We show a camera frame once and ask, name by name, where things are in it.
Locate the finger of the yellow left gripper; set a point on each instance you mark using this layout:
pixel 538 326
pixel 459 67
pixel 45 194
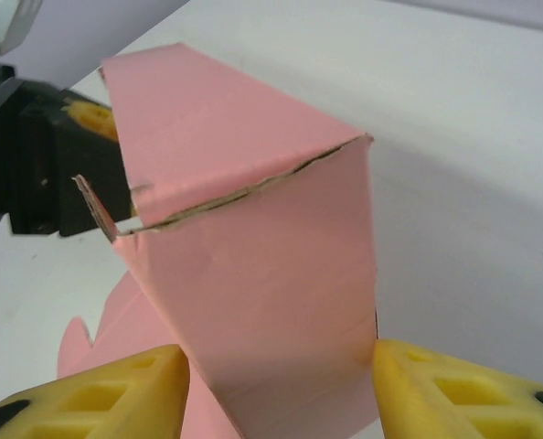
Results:
pixel 93 116

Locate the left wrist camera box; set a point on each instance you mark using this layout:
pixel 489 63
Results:
pixel 6 20

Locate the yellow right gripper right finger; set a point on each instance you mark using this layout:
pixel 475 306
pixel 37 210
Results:
pixel 459 393

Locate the pink paper box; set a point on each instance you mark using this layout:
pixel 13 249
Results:
pixel 253 251

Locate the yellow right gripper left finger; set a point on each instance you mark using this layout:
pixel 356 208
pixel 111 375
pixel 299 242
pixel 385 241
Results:
pixel 102 402

